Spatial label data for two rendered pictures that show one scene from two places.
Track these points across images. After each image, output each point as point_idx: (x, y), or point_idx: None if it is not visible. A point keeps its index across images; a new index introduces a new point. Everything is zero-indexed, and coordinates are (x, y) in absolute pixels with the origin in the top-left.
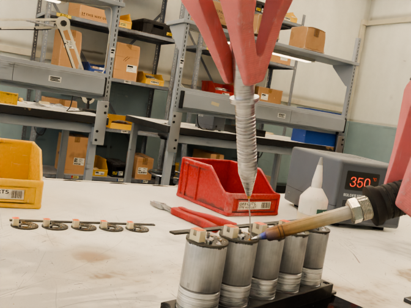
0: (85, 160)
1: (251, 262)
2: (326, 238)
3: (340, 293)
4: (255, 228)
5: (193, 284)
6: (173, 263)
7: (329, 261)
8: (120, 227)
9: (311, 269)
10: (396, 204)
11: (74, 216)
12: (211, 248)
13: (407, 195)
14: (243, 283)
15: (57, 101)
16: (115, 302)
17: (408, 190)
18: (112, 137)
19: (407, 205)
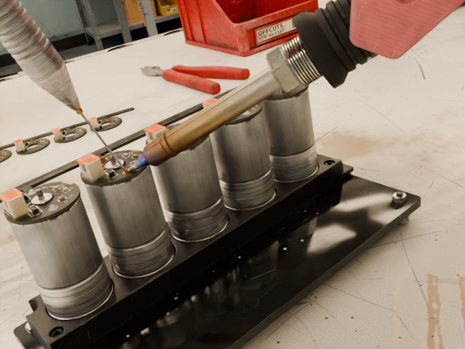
0: (150, 1)
1: (142, 206)
2: (302, 102)
3: (376, 154)
4: (150, 138)
5: (41, 279)
6: None
7: (376, 91)
8: (82, 129)
9: (290, 156)
10: (351, 41)
11: (30, 129)
12: (37, 223)
13: (366, 17)
14: (142, 239)
15: None
16: (16, 283)
17: (365, 7)
18: None
19: (371, 37)
